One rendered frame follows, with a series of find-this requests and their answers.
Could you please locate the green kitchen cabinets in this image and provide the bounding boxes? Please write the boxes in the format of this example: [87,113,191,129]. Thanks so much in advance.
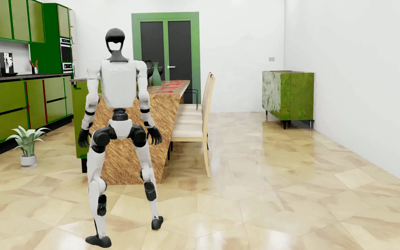
[0,0,46,44]
[0,74,74,163]

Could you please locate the tall green oven cabinet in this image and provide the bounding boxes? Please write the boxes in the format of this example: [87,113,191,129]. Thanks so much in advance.
[29,3,75,78]

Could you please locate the wood grain kitchen island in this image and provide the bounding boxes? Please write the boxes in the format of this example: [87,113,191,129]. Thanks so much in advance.
[72,79,191,186]

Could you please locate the white robot leg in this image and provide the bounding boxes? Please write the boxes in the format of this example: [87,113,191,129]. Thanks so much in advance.
[129,124,164,231]
[85,126,118,248]

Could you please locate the green framed double door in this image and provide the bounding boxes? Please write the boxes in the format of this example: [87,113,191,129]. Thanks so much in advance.
[131,12,201,104]

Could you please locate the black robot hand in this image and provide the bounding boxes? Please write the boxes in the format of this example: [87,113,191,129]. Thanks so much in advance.
[78,128,92,149]
[147,126,163,146]

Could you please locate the white right robot leg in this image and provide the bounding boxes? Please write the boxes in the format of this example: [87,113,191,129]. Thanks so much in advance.
[85,126,118,248]

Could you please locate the red placemat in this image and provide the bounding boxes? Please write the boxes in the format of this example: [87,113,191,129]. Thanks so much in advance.
[151,80,185,94]

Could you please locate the green ceramic vase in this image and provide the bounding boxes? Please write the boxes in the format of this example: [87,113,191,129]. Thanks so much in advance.
[151,62,162,87]

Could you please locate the cream wooden dining chair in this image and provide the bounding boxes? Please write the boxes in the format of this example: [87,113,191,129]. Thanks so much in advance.
[178,72,212,117]
[170,74,216,178]
[175,73,214,126]

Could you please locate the built-in wall oven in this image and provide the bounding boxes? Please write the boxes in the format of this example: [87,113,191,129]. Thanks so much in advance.
[59,37,73,74]

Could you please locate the white left robot leg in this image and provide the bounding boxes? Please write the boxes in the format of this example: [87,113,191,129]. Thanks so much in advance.
[129,124,164,231]

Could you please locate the black robot head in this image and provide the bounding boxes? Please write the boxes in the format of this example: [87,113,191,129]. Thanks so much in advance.
[105,28,126,62]

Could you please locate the green lower kitchen cabinets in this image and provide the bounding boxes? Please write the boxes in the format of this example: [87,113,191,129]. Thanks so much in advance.
[0,74,74,163]

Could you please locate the green marbled sideboard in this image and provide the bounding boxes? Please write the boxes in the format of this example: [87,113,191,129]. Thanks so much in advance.
[262,70,315,130]

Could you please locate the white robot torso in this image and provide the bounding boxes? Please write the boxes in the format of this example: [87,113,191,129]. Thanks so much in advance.
[100,59,139,139]

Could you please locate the black wire frame stool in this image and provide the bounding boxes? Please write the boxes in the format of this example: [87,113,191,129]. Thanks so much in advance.
[184,89,199,105]

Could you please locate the green upper kitchen cabinets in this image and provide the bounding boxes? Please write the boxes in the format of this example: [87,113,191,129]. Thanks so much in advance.
[0,0,46,44]

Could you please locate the potted green plant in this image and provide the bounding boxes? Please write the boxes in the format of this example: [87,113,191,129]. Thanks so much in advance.
[6,125,51,168]

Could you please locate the black round vase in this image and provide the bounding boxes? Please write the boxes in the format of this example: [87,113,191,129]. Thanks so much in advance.
[145,60,154,87]

